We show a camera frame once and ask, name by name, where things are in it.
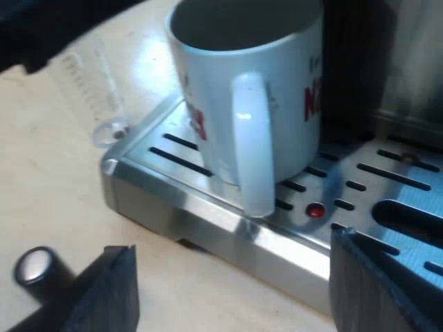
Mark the white mug with red and black print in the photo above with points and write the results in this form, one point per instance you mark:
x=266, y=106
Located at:
x=256, y=79

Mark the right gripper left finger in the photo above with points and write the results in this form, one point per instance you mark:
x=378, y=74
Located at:
x=104, y=297

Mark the clear measuring glass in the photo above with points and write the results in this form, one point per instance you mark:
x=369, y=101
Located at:
x=109, y=133

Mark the steel espresso machine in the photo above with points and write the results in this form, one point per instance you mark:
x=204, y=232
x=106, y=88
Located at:
x=380, y=193

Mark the small black tamper with knob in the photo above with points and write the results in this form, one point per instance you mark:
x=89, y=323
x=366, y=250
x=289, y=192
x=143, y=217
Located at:
x=38, y=273

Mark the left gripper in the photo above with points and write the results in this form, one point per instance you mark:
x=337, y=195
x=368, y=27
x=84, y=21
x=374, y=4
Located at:
x=41, y=27

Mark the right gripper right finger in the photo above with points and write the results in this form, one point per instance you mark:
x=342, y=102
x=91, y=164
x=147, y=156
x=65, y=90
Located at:
x=367, y=287

